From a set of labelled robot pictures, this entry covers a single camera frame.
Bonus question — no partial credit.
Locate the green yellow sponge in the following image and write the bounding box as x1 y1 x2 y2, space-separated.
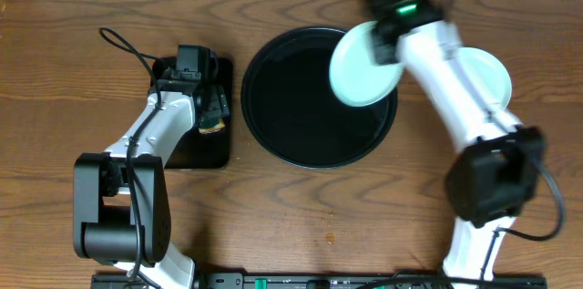
198 118 225 135

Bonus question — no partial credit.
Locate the light blue plate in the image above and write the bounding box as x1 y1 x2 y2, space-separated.
329 21 404 108
456 47 512 109

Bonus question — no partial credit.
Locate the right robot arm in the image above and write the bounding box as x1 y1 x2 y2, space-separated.
369 0 545 288

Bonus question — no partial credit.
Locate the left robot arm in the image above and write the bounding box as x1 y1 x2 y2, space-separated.
73 80 232 288

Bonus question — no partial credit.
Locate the rectangular black tray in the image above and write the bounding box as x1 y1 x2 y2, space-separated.
165 57 233 170

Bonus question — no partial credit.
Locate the round black tray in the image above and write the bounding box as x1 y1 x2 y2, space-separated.
240 26 398 169

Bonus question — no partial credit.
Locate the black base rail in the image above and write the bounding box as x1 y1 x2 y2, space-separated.
89 273 549 289

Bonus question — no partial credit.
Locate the left black cable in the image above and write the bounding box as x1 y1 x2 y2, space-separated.
98 26 163 288

